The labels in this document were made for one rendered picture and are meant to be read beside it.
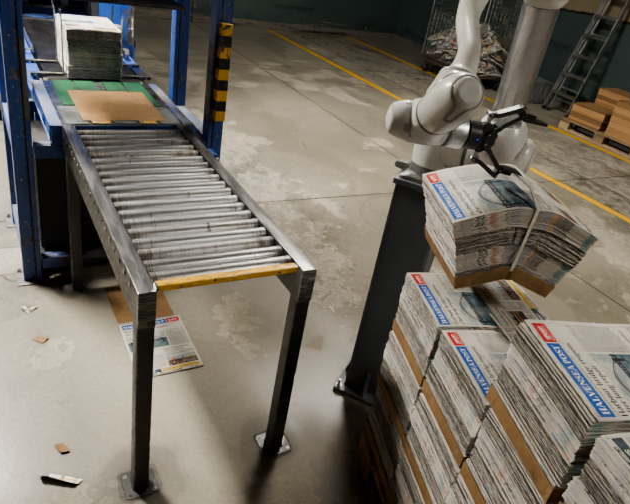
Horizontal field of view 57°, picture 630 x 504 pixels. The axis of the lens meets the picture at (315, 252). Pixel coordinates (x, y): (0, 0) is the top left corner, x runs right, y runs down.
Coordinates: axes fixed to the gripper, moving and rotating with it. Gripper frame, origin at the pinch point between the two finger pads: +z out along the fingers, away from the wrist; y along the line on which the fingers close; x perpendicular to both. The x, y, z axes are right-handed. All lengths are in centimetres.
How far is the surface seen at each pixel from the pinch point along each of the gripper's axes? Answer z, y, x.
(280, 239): -54, 55, -28
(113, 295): -112, 142, -103
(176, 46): -101, 40, -199
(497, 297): 9.3, 46.4, 3.6
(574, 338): -6, 23, 54
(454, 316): -9, 48, 15
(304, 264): -48, 54, -13
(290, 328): -48, 78, -10
